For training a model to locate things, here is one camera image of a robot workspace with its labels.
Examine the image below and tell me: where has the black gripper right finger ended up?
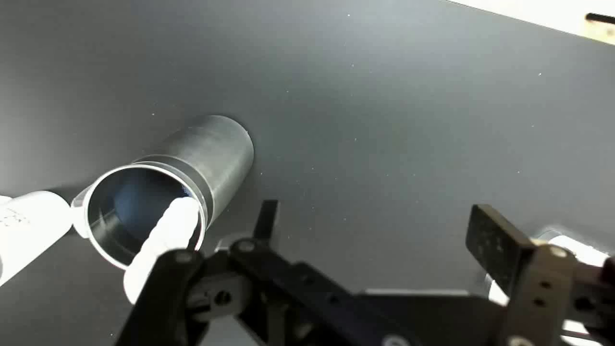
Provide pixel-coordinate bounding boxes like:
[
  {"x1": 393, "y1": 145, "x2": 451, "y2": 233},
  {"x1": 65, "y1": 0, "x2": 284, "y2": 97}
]
[{"x1": 464, "y1": 204, "x2": 615, "y2": 346}]

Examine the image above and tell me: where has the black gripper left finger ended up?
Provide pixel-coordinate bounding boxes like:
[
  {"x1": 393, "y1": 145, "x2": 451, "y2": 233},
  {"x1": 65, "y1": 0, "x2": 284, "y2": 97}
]
[{"x1": 113, "y1": 199, "x2": 361, "y2": 346}]

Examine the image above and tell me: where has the silver metal cup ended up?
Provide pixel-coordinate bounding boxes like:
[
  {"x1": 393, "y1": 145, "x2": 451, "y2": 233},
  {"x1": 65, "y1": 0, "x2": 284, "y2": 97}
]
[{"x1": 70, "y1": 116, "x2": 255, "y2": 270}]

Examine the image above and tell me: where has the white stirring rod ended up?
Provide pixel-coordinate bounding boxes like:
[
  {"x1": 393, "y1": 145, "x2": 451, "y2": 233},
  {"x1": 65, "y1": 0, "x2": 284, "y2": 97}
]
[{"x1": 122, "y1": 197, "x2": 199, "y2": 304}]

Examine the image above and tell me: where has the white ceramic mug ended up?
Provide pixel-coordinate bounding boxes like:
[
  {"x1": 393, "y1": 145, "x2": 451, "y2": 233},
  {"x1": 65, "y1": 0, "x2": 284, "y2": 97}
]
[{"x1": 0, "y1": 191, "x2": 70, "y2": 287}]

